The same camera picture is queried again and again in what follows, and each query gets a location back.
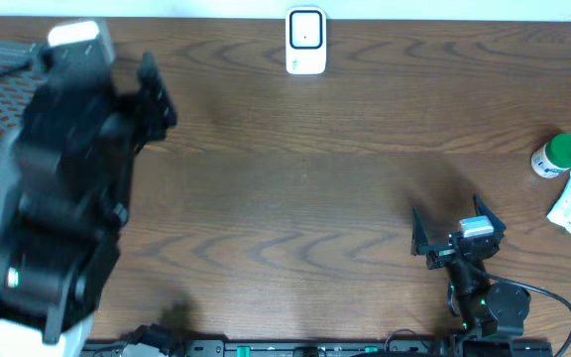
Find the green lid jar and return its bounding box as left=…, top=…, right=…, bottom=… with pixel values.
left=530, top=133, right=571, bottom=179

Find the black right camera cable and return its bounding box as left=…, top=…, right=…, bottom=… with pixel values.
left=468, top=262, right=571, bottom=357

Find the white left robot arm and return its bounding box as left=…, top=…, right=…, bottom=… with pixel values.
left=0, top=41, right=176, bottom=356

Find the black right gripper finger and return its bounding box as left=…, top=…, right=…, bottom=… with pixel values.
left=410, top=207, right=430, bottom=256
left=473, top=194, right=507, bottom=242

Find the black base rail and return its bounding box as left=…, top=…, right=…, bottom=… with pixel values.
left=80, top=324, right=553, bottom=357

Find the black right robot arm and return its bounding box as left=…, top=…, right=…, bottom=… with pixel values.
left=411, top=195, right=531, bottom=339

